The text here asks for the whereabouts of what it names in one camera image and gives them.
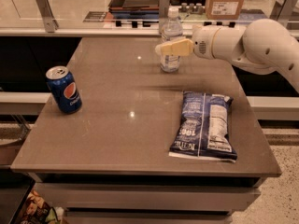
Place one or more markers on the clear plastic water bottle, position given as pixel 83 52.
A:
pixel 171 30

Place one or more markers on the snack bag in bin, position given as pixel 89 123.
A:
pixel 38 211

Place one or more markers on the middle metal bracket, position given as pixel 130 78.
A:
pixel 163 10

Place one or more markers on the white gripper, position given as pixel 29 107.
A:
pixel 202 44

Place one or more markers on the metal bracket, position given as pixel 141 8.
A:
pixel 285 10
pixel 50 24
pixel 163 10

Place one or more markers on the blue pepsi can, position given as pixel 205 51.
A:
pixel 64 89

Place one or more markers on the right metal bracket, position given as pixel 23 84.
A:
pixel 285 10

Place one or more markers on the blue chip bag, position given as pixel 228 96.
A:
pixel 203 131

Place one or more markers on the left metal bracket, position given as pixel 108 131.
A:
pixel 50 24

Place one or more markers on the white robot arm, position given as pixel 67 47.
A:
pixel 262 47

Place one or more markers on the upper drawer front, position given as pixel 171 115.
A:
pixel 227 199

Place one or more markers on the brown cardboard box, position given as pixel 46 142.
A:
pixel 223 9

